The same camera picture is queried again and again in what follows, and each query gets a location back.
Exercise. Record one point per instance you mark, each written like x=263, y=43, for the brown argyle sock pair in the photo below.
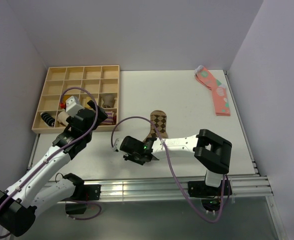
x=159, y=120

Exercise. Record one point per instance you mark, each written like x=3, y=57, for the pale yellow rolled sock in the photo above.
x=85, y=102

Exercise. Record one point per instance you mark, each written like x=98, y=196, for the purple striped rolled sock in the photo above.
x=111, y=118

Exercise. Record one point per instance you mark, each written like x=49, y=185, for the wooden compartment tray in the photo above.
x=101, y=81

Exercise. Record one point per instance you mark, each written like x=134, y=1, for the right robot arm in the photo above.
x=210, y=149

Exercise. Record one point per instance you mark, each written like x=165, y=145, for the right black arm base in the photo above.
x=198, y=189

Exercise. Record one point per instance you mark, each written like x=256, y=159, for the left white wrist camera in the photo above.
x=72, y=106

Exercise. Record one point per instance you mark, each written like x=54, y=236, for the cream rolled sock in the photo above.
x=62, y=118

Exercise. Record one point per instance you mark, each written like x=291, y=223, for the pink patterned sock pair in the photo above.
x=218, y=90

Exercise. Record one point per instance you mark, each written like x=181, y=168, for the black box under rail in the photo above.
x=75, y=208

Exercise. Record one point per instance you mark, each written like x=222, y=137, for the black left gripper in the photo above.
x=101, y=116

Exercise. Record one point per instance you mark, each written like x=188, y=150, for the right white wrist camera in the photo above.
x=117, y=144

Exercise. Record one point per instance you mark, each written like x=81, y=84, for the black white striped rolled sock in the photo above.
x=48, y=119

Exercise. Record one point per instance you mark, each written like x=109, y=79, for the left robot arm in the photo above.
x=25, y=200

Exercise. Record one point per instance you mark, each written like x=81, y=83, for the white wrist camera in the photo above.
x=117, y=144
x=72, y=106

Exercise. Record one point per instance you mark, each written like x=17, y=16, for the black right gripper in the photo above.
x=128, y=156

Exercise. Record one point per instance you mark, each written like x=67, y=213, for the grey beige rolled sock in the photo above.
x=108, y=101

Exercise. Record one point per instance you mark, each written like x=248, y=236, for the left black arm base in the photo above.
x=86, y=192

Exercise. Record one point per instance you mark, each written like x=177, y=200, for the aluminium rail frame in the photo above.
x=145, y=202

